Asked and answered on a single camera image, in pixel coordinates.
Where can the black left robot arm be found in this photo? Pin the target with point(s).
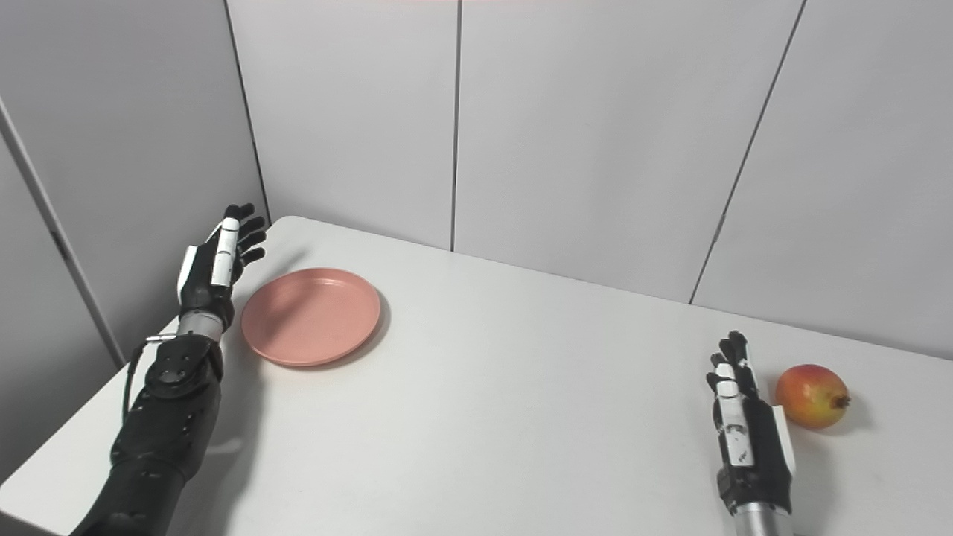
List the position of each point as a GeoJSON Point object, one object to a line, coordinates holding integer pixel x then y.
{"type": "Point", "coordinates": [164, 424]}

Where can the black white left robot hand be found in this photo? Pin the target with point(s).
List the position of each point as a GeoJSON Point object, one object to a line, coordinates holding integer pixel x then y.
{"type": "Point", "coordinates": [201, 286]}

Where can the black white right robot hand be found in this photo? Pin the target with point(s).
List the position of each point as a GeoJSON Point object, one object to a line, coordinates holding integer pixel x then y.
{"type": "Point", "coordinates": [763, 454]}

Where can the red yellow pomegranate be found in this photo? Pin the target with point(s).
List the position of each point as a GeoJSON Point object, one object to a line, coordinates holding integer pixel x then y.
{"type": "Point", "coordinates": [808, 394]}

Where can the pink round plate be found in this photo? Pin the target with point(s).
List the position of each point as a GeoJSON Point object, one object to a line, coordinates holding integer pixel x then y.
{"type": "Point", "coordinates": [309, 316]}

